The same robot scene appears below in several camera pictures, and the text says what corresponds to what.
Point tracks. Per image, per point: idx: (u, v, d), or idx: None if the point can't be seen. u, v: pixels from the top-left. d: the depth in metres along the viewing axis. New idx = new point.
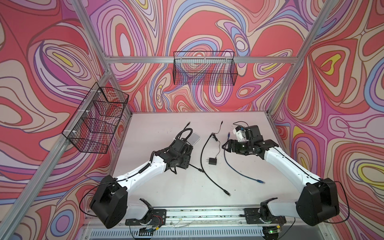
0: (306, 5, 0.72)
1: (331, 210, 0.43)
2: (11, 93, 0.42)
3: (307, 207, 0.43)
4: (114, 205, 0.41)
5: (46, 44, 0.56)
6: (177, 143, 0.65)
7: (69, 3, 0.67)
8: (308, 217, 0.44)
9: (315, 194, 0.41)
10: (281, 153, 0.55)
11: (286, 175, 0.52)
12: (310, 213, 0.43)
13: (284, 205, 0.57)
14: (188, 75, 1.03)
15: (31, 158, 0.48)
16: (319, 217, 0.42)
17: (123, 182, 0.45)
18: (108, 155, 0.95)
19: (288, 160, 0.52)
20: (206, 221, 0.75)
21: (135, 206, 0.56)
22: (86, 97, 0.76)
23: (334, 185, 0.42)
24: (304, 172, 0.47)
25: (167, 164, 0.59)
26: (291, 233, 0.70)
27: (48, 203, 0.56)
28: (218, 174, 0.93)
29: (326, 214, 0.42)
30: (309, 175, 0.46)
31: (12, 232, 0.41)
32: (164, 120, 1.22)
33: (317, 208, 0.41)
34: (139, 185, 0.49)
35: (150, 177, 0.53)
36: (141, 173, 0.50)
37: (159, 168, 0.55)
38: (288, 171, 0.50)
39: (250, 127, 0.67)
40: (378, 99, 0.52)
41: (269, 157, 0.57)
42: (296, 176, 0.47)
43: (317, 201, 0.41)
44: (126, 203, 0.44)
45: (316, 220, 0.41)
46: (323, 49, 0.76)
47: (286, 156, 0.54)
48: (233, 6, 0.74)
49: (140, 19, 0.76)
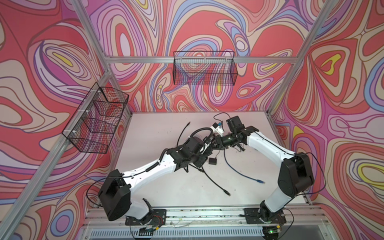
0: (306, 5, 0.72)
1: (307, 181, 0.48)
2: (11, 93, 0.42)
3: (286, 180, 0.48)
4: (116, 201, 0.41)
5: (47, 44, 0.56)
6: (192, 142, 0.60)
7: (69, 3, 0.67)
8: (287, 190, 0.49)
9: (291, 167, 0.46)
10: (259, 136, 0.61)
11: (267, 156, 0.56)
12: (289, 185, 0.47)
13: (275, 198, 0.60)
14: (188, 75, 1.03)
15: (31, 158, 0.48)
16: (298, 188, 0.47)
17: (128, 179, 0.44)
18: (108, 155, 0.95)
19: (268, 141, 0.57)
20: (206, 221, 0.75)
21: (137, 205, 0.55)
22: (86, 97, 0.76)
23: (307, 157, 0.48)
24: (282, 149, 0.52)
25: (177, 165, 0.56)
26: (291, 233, 0.70)
27: (48, 203, 0.56)
28: (218, 174, 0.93)
29: (302, 186, 0.47)
30: (286, 151, 0.51)
31: (12, 232, 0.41)
32: (164, 120, 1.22)
33: (295, 180, 0.46)
34: (145, 183, 0.49)
35: (157, 177, 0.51)
36: (148, 171, 0.48)
37: (169, 168, 0.53)
38: (267, 151, 0.55)
39: (231, 118, 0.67)
40: (379, 100, 0.52)
41: (252, 141, 0.61)
42: (275, 154, 0.52)
43: (294, 174, 0.46)
44: (129, 200, 0.44)
45: (294, 192, 0.46)
46: (323, 49, 0.76)
47: (264, 138, 0.59)
48: (233, 6, 0.74)
49: (140, 19, 0.76)
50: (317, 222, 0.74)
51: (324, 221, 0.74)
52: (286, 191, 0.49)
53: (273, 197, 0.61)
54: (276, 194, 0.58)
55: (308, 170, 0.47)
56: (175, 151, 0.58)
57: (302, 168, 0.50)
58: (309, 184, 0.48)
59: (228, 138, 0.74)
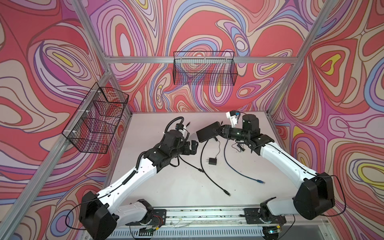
0: (306, 5, 0.72)
1: (328, 203, 0.44)
2: (11, 93, 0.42)
3: (305, 202, 0.44)
4: (97, 223, 0.38)
5: (46, 44, 0.56)
6: (168, 138, 0.56)
7: (69, 3, 0.67)
8: (305, 212, 0.45)
9: (312, 190, 0.41)
10: (276, 149, 0.56)
11: (284, 171, 0.51)
12: (307, 208, 0.43)
13: (282, 204, 0.57)
14: (188, 75, 1.03)
15: (31, 158, 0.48)
16: (317, 211, 0.43)
17: (105, 198, 0.42)
18: (108, 155, 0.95)
19: (285, 156, 0.52)
20: (206, 221, 0.75)
21: (130, 212, 0.55)
22: (86, 97, 0.76)
23: (330, 179, 0.43)
24: (301, 167, 0.48)
25: (157, 166, 0.52)
26: (291, 233, 0.70)
27: (48, 203, 0.56)
28: (217, 174, 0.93)
29: (322, 208, 0.43)
30: (306, 170, 0.47)
31: (12, 232, 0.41)
32: (164, 120, 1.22)
33: (315, 203, 0.42)
34: (125, 197, 0.45)
35: (137, 186, 0.49)
36: (125, 183, 0.45)
37: (148, 172, 0.50)
38: (286, 168, 0.50)
39: (250, 120, 0.62)
40: (378, 100, 0.52)
41: (266, 153, 0.57)
42: (293, 172, 0.47)
43: (314, 197, 0.41)
44: (113, 218, 0.42)
45: (314, 215, 0.42)
46: (323, 49, 0.76)
47: (283, 152, 0.54)
48: (233, 6, 0.74)
49: (140, 19, 0.76)
50: (317, 222, 0.74)
51: (324, 221, 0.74)
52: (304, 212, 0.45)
53: (278, 203, 0.60)
54: (283, 201, 0.57)
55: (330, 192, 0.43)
56: (153, 152, 0.55)
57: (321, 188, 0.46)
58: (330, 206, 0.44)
59: (236, 133, 0.70)
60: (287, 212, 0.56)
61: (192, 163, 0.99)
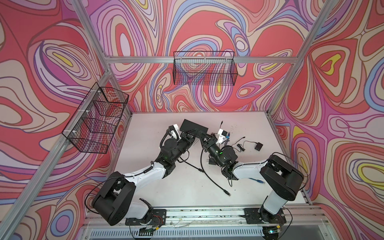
0: (306, 5, 0.72)
1: (293, 176, 0.49)
2: (11, 93, 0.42)
3: (276, 186, 0.48)
4: (122, 198, 0.43)
5: (47, 44, 0.56)
6: (165, 149, 0.61)
7: (69, 3, 0.67)
8: (288, 196, 0.47)
9: (268, 171, 0.49)
10: (238, 164, 0.67)
11: (253, 176, 0.58)
12: (283, 189, 0.47)
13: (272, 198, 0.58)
14: (188, 75, 1.03)
15: (31, 158, 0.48)
16: (291, 187, 0.47)
17: (130, 178, 0.48)
18: (108, 155, 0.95)
19: (247, 164, 0.62)
20: (206, 221, 0.75)
21: (136, 204, 0.56)
22: (86, 97, 0.76)
23: (275, 155, 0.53)
24: (257, 163, 0.57)
25: (165, 172, 0.62)
26: (291, 233, 0.70)
27: (48, 203, 0.56)
28: (218, 174, 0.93)
29: (292, 183, 0.47)
30: (261, 162, 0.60)
31: (12, 232, 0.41)
32: (164, 120, 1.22)
33: (282, 181, 0.47)
34: (142, 184, 0.51)
35: (151, 179, 0.56)
36: (145, 173, 0.53)
37: (159, 171, 0.59)
38: (251, 172, 0.58)
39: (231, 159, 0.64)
40: (379, 100, 0.52)
41: (236, 173, 0.66)
42: (255, 169, 0.55)
43: (276, 177, 0.48)
44: (130, 201, 0.45)
45: (294, 193, 0.46)
46: (323, 49, 0.76)
47: (242, 163, 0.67)
48: (233, 6, 0.74)
49: (140, 19, 0.76)
50: (317, 222, 0.74)
51: (324, 221, 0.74)
52: (288, 197, 0.47)
53: (270, 200, 0.60)
54: (272, 197, 0.58)
55: (287, 166, 0.51)
56: (161, 160, 0.66)
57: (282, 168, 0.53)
58: (300, 177, 0.49)
59: (215, 152, 0.72)
60: (280, 204, 0.56)
61: (192, 163, 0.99)
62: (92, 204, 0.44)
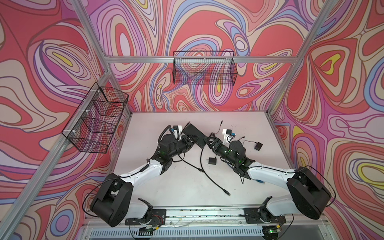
0: (306, 5, 0.72)
1: (320, 195, 0.45)
2: (11, 93, 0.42)
3: (303, 201, 0.44)
4: (121, 199, 0.43)
5: (46, 44, 0.56)
6: (163, 144, 0.62)
7: (69, 3, 0.67)
8: (310, 212, 0.44)
9: (298, 186, 0.44)
10: (257, 166, 0.62)
11: (272, 182, 0.55)
12: (309, 207, 0.43)
13: (282, 204, 0.57)
14: (188, 75, 1.03)
15: (31, 158, 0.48)
16: (319, 207, 0.43)
17: (127, 178, 0.48)
18: (108, 155, 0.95)
19: (267, 169, 0.57)
20: (206, 221, 0.75)
21: (136, 204, 0.57)
22: (86, 97, 0.76)
23: (307, 171, 0.47)
24: (282, 171, 0.52)
25: (163, 169, 0.63)
26: (290, 233, 0.70)
27: (48, 203, 0.56)
28: (218, 174, 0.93)
29: (320, 203, 0.44)
30: (286, 172, 0.51)
31: (12, 232, 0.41)
32: (164, 120, 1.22)
33: (310, 199, 0.43)
34: (141, 182, 0.52)
35: (147, 178, 0.55)
36: (142, 172, 0.53)
37: (156, 170, 0.59)
38: (272, 178, 0.54)
39: (237, 150, 0.64)
40: (378, 100, 0.52)
41: (252, 174, 0.62)
42: (278, 178, 0.51)
43: (305, 194, 0.44)
44: (128, 202, 0.45)
45: (319, 213, 0.42)
46: (323, 49, 0.77)
47: (261, 165, 0.61)
48: (233, 6, 0.74)
49: (140, 19, 0.76)
50: (317, 222, 0.74)
51: (324, 221, 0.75)
52: (310, 213, 0.44)
53: (279, 205, 0.59)
54: (284, 203, 0.56)
55: (317, 183, 0.46)
56: (157, 157, 0.66)
57: (311, 184, 0.49)
58: (327, 197, 0.45)
59: (224, 150, 0.73)
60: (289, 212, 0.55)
61: (192, 163, 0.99)
62: (91, 208, 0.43)
